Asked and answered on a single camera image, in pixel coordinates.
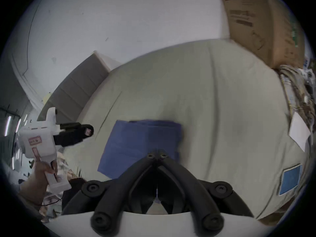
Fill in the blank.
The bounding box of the white paper card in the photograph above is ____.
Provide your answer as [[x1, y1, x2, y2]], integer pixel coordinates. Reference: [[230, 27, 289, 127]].
[[288, 112, 312, 152]]

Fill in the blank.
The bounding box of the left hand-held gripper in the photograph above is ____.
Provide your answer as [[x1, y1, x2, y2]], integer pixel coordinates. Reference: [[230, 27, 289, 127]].
[[17, 107, 95, 195]]

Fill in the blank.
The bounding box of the person's left hand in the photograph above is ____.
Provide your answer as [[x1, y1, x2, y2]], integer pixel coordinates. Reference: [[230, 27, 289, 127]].
[[23, 160, 59, 202]]

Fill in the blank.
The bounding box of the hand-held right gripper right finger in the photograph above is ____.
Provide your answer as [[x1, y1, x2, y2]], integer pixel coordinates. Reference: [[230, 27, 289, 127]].
[[157, 154, 255, 234]]

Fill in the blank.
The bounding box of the dark blue folded shirt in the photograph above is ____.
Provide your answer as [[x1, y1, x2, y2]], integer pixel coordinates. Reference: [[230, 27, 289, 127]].
[[97, 119, 184, 180]]

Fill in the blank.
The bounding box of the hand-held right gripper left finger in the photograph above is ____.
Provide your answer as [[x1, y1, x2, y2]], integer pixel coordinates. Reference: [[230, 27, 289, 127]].
[[62, 153, 157, 235]]

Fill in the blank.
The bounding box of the blue card with white border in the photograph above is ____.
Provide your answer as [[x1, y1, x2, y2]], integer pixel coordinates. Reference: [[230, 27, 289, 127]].
[[278, 164, 303, 196]]

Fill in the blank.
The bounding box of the bed with beige sheet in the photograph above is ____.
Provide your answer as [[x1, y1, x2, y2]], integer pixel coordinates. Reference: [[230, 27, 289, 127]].
[[63, 39, 310, 220]]

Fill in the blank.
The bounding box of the person's left forearm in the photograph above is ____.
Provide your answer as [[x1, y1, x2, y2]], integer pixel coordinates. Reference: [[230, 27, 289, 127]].
[[15, 185, 46, 222]]

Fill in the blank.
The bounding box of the grey padded headboard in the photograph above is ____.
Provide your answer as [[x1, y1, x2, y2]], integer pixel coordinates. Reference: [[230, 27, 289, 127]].
[[37, 53, 112, 126]]

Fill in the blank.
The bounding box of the checked beige cloth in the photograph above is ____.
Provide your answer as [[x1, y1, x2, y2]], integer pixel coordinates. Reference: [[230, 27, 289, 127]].
[[278, 64, 316, 136]]

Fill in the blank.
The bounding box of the brown cardboard carton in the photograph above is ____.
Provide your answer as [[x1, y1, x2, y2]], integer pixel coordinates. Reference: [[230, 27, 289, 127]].
[[219, 0, 307, 69]]

